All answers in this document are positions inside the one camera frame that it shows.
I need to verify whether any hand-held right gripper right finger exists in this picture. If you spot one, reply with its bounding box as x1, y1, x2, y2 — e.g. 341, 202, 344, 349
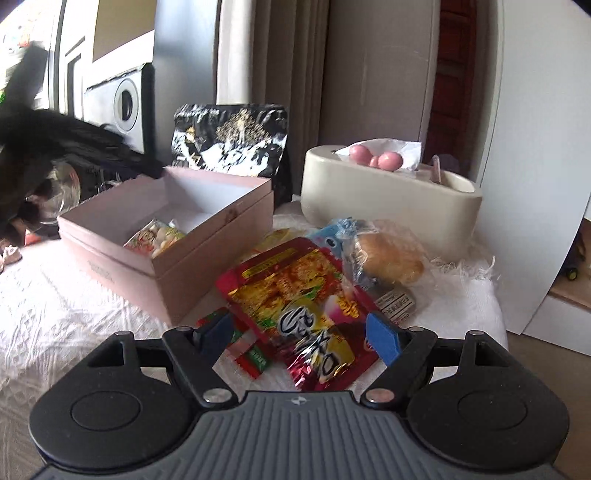
360, 311, 504, 410

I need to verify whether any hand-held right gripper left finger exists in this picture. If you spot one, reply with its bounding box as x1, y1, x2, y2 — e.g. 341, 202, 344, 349
85, 311, 238, 410

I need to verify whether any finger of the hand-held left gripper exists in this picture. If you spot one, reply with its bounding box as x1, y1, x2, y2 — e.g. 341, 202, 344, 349
69, 115, 165, 180

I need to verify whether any pink cardboard box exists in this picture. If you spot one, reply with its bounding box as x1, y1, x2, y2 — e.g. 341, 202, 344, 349
56, 166, 274, 326

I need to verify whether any large red snack packet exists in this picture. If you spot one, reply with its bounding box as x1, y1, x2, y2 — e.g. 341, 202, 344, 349
216, 237, 370, 393

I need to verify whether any golden pastry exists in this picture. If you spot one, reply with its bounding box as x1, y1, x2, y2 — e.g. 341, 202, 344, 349
344, 219, 432, 324

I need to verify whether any white candy snack packet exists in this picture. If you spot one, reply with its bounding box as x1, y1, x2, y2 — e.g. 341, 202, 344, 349
122, 219, 186, 259

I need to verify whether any blue white snack packet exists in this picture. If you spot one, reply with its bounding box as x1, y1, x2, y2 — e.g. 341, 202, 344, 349
307, 217, 370, 259

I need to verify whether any grey washing machine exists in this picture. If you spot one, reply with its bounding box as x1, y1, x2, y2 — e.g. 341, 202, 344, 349
60, 0, 156, 156

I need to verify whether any clear glass jar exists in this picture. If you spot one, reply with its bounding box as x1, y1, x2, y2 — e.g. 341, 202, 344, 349
44, 161, 84, 227

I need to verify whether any yellow snack packet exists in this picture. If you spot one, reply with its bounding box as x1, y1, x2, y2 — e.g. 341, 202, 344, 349
252, 227, 308, 257

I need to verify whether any black gold snack bag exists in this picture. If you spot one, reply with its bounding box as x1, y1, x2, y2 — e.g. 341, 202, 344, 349
171, 104, 293, 214

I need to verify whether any cream tissue holder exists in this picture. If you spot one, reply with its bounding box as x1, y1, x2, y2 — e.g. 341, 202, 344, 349
300, 144, 483, 259

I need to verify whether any white knitted cloth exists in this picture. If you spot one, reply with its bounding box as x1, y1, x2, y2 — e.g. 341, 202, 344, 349
0, 203, 509, 462

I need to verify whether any white low shelf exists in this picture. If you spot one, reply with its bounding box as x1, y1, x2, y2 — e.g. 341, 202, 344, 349
524, 272, 591, 354

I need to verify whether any pink round ornament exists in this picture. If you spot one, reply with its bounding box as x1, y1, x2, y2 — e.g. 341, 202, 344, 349
348, 144, 404, 172

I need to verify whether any beige curtain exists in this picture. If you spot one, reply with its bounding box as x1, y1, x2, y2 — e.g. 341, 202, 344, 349
217, 0, 331, 148

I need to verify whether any white board panel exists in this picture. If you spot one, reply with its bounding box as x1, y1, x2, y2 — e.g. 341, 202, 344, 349
475, 0, 591, 335

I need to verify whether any brown wooden door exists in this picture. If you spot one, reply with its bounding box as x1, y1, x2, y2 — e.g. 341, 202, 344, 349
436, 0, 478, 176

